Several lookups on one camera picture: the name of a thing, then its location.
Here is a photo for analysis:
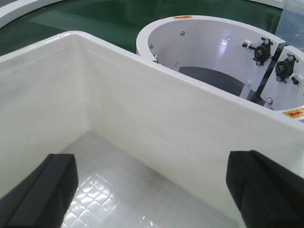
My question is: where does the green conveyor belt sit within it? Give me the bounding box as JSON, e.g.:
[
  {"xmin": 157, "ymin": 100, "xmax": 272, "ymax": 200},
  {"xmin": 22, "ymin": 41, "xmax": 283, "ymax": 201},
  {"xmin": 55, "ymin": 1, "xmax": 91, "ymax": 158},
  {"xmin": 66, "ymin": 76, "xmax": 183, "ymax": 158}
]
[{"xmin": 0, "ymin": 0, "xmax": 282, "ymax": 55}]

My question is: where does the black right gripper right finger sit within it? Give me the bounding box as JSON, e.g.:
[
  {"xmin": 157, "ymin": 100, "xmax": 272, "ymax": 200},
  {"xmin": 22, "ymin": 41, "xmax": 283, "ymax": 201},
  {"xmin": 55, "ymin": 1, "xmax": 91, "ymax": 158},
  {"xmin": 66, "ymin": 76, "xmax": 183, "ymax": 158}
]
[{"xmin": 226, "ymin": 151, "xmax": 304, "ymax": 228}]

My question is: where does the black bearing block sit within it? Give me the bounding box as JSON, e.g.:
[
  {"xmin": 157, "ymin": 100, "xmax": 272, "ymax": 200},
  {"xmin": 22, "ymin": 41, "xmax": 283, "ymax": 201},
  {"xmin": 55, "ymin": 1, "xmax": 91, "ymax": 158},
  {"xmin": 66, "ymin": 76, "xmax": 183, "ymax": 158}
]
[
  {"xmin": 275, "ymin": 55, "xmax": 296, "ymax": 82},
  {"xmin": 253, "ymin": 38, "xmax": 273, "ymax": 66}
]

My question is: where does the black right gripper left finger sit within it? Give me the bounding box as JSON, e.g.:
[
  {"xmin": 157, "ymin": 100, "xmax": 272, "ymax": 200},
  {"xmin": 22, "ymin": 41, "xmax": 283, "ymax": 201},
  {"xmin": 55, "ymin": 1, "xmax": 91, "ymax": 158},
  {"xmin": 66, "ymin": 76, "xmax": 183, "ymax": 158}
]
[{"xmin": 0, "ymin": 154, "xmax": 78, "ymax": 228}]

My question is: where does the white plastic tote box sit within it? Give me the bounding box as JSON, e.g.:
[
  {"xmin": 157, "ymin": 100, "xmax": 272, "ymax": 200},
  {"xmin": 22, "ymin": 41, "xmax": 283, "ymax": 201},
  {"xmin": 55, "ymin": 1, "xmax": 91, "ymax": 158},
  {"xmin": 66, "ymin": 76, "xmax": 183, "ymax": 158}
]
[{"xmin": 0, "ymin": 31, "xmax": 304, "ymax": 222}]

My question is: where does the white inner conveyor ring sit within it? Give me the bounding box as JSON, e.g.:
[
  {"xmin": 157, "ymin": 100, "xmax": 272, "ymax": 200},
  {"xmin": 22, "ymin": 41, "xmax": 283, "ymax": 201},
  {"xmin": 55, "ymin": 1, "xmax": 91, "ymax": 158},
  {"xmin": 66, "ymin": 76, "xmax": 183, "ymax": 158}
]
[{"xmin": 136, "ymin": 15, "xmax": 304, "ymax": 124}]

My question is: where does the white round conveyor frame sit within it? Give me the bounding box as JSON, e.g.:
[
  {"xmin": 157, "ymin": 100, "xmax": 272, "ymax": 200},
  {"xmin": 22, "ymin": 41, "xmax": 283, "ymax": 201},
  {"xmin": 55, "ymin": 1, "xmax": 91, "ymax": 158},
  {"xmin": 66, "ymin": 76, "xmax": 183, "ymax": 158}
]
[{"xmin": 0, "ymin": 0, "xmax": 58, "ymax": 28}]

